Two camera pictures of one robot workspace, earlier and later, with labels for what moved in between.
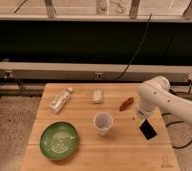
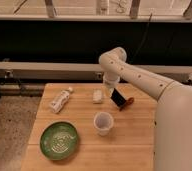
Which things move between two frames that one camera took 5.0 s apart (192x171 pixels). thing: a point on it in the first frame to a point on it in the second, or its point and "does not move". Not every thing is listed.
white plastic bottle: [60, 100] does not move
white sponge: [97, 95] does not move
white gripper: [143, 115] to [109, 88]
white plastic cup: [103, 122] does not move
